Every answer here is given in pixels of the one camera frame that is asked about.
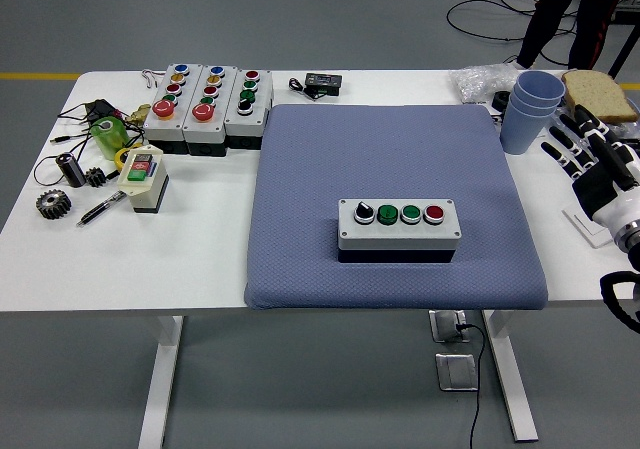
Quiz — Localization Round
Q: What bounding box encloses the robot right hand white black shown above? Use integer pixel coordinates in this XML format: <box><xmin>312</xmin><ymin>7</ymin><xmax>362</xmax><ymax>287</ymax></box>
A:
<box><xmin>540</xmin><ymin>103</ymin><xmax>640</xmax><ymax>239</ymax></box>

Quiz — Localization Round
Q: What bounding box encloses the grey four-button control box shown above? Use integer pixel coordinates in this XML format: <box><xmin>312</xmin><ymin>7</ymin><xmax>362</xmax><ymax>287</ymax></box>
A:
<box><xmin>336</xmin><ymin>198</ymin><xmax>463</xmax><ymax>266</ymax></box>

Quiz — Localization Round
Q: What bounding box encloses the grey five-button control box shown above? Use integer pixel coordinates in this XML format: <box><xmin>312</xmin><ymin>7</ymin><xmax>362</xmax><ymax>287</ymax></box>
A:
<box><xmin>143</xmin><ymin>63</ymin><xmax>205</xmax><ymax>156</ymax></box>
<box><xmin>182</xmin><ymin>64</ymin><xmax>240</xmax><ymax>158</ymax></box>

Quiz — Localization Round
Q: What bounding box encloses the blue plastic cup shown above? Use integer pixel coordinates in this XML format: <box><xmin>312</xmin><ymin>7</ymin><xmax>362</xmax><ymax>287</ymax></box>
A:
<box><xmin>499</xmin><ymin>99</ymin><xmax>557</xmax><ymax>156</ymax></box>
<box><xmin>516</xmin><ymin>70</ymin><xmax>566</xmax><ymax>106</ymax></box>
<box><xmin>509</xmin><ymin>88</ymin><xmax>562</xmax><ymax>116</ymax></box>

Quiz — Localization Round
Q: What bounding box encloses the bread slice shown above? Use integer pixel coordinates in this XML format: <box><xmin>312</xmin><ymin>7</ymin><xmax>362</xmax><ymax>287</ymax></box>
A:
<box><xmin>560</xmin><ymin>69</ymin><xmax>640</xmax><ymax>124</ymax></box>

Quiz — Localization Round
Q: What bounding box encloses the white printed paper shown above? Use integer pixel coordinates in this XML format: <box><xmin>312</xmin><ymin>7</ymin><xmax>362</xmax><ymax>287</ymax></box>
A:
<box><xmin>462</xmin><ymin>99</ymin><xmax>509</xmax><ymax>125</ymax></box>

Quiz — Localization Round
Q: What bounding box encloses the black metal stand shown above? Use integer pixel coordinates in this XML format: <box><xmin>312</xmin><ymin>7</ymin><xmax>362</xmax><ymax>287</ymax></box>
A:
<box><xmin>607</xmin><ymin>16</ymin><xmax>640</xmax><ymax>79</ymax></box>

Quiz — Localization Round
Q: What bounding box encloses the clear bubble wrap bag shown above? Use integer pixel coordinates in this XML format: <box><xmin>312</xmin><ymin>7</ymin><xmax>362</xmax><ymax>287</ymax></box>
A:
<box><xmin>448</xmin><ymin>63</ymin><xmax>521</xmax><ymax>105</ymax></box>

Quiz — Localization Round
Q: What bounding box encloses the person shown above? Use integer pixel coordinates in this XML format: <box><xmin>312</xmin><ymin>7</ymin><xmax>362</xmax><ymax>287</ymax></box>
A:
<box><xmin>516</xmin><ymin>0</ymin><xmax>632</xmax><ymax>70</ymax></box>

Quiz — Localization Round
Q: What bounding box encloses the silver floor socket box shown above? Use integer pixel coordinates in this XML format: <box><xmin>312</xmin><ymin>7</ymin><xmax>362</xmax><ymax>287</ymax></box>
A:
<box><xmin>434</xmin><ymin>352</ymin><xmax>480</xmax><ymax>393</ymax></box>
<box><xmin>428</xmin><ymin>310</ymin><xmax>472</xmax><ymax>344</ymax></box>

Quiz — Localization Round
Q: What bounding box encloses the white table leg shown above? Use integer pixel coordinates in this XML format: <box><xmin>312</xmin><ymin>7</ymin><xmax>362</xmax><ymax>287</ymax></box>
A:
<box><xmin>137</xmin><ymin>314</ymin><xmax>185</xmax><ymax>449</ymax></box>
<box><xmin>480</xmin><ymin>310</ymin><xmax>540</xmax><ymax>443</ymax></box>

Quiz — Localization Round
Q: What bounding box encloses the blue-grey padded mat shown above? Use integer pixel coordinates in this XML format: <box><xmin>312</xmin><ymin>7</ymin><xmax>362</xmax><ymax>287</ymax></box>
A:
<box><xmin>243</xmin><ymin>103</ymin><xmax>550</xmax><ymax>313</ymax></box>

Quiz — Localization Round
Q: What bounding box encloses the black digital meter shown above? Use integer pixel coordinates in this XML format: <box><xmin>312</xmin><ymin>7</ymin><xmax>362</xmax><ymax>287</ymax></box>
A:
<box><xmin>288</xmin><ymin>72</ymin><xmax>345</xmax><ymax>101</ymax></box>

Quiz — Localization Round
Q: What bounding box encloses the grey box with black knob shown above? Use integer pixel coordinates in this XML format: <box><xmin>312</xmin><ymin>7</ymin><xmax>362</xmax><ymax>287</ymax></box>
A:
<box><xmin>223</xmin><ymin>68</ymin><xmax>275</xmax><ymax>151</ymax></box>

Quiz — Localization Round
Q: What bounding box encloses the brass fitting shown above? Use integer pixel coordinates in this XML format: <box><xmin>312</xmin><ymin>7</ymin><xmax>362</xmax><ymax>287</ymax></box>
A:
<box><xmin>124</xmin><ymin>103</ymin><xmax>153</xmax><ymax>125</ymax></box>

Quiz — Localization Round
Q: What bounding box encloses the yellow tape roll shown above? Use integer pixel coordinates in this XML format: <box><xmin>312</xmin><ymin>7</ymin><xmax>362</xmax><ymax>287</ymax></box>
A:
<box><xmin>114</xmin><ymin>142</ymin><xmax>144</xmax><ymax>173</ymax></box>

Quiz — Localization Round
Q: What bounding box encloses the green translucent cylinder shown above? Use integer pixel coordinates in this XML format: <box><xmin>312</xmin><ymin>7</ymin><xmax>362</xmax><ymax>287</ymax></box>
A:
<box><xmin>89</xmin><ymin>116</ymin><xmax>130</xmax><ymax>162</ymax></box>

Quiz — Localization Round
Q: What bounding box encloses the black pen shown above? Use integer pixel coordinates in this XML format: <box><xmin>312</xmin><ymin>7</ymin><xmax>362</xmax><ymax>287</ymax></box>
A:
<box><xmin>75</xmin><ymin>190</ymin><xmax>128</xmax><ymax>228</ymax></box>

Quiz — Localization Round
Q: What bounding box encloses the black cylindrical capacitor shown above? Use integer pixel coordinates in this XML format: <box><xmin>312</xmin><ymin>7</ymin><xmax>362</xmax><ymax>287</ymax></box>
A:
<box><xmin>56</xmin><ymin>152</ymin><xmax>89</xmax><ymax>189</ymax></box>

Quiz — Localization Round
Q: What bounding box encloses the large steel gear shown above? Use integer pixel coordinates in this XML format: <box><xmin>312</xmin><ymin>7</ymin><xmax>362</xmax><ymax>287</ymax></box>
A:
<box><xmin>35</xmin><ymin>190</ymin><xmax>74</xmax><ymax>220</ymax></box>

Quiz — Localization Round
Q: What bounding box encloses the white wall switch plate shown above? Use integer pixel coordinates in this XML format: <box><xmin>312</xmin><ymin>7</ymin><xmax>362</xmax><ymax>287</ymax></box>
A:
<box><xmin>562</xmin><ymin>201</ymin><xmax>619</xmax><ymax>249</ymax></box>

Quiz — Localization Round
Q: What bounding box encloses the grey metal frame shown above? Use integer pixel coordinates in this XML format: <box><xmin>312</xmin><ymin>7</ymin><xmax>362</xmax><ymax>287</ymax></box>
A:
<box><xmin>613</xmin><ymin>0</ymin><xmax>640</xmax><ymax>24</ymax></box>

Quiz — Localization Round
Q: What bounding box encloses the black power cable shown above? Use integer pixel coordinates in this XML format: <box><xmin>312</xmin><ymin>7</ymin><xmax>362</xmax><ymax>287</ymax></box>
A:
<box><xmin>455</xmin><ymin>322</ymin><xmax>487</xmax><ymax>449</ymax></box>

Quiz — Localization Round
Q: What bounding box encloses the black floor cable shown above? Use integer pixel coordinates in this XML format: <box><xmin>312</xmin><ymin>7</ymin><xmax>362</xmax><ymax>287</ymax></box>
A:
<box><xmin>446</xmin><ymin>0</ymin><xmax>576</xmax><ymax>68</ymax></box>

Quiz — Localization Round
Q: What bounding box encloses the cream start-stop switch box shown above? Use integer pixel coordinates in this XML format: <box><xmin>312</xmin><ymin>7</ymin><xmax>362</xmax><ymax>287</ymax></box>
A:
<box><xmin>118</xmin><ymin>144</ymin><xmax>171</xmax><ymax>215</ymax></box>

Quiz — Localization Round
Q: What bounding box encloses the black adapter with wires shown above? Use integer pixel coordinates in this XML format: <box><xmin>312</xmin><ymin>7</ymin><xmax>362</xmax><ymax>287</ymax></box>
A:
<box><xmin>57</xmin><ymin>98</ymin><xmax>124</xmax><ymax>125</ymax></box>

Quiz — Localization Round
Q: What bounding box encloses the thin black cable with plug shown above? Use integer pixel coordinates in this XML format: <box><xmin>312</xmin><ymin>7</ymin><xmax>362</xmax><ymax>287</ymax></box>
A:
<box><xmin>32</xmin><ymin>123</ymin><xmax>101</xmax><ymax>186</ymax></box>

